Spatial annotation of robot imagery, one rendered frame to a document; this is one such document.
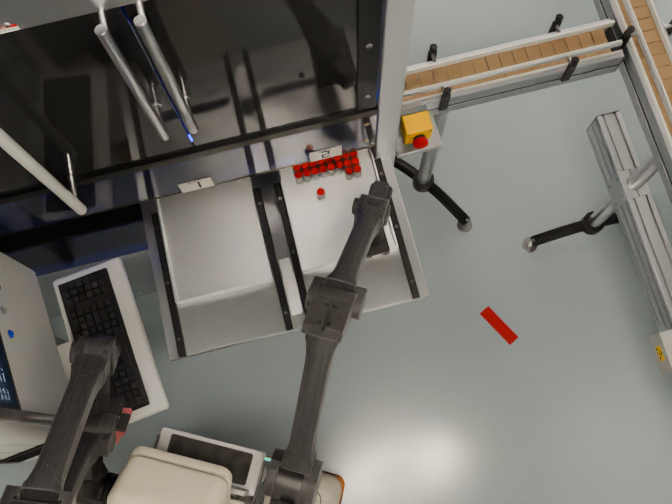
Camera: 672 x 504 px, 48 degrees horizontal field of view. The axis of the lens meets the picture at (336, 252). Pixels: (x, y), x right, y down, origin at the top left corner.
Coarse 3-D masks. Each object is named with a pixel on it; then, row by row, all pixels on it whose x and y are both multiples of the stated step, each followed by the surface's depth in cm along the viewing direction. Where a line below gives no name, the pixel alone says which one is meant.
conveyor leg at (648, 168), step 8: (648, 160) 222; (640, 168) 228; (648, 168) 224; (656, 168) 222; (632, 176) 235; (640, 176) 230; (648, 176) 228; (632, 184) 237; (640, 184) 235; (608, 200) 257; (600, 208) 266; (608, 208) 260; (592, 216) 275; (600, 216) 268; (608, 216) 266; (592, 224) 277; (600, 224) 276
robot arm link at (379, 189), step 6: (372, 186) 186; (378, 186) 184; (384, 186) 184; (390, 186) 186; (372, 192) 183; (378, 192) 183; (384, 192) 183; (390, 192) 186; (354, 198) 177; (384, 198) 182; (390, 198) 186; (354, 204) 177; (354, 210) 177; (354, 216) 180; (384, 222) 179
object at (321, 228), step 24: (288, 168) 209; (288, 192) 207; (312, 192) 207; (336, 192) 207; (360, 192) 206; (312, 216) 205; (336, 216) 205; (312, 240) 203; (336, 240) 203; (312, 264) 202
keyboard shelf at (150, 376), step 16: (80, 272) 211; (112, 272) 210; (128, 288) 209; (128, 304) 208; (64, 320) 207; (128, 320) 207; (128, 336) 206; (144, 336) 206; (64, 352) 205; (144, 352) 204; (64, 368) 204; (144, 368) 203; (144, 384) 202; (160, 384) 202; (160, 400) 201; (144, 416) 200
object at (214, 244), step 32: (192, 192) 208; (224, 192) 207; (160, 224) 202; (192, 224) 205; (224, 224) 205; (256, 224) 205; (192, 256) 203; (224, 256) 203; (256, 256) 202; (192, 288) 201; (224, 288) 197
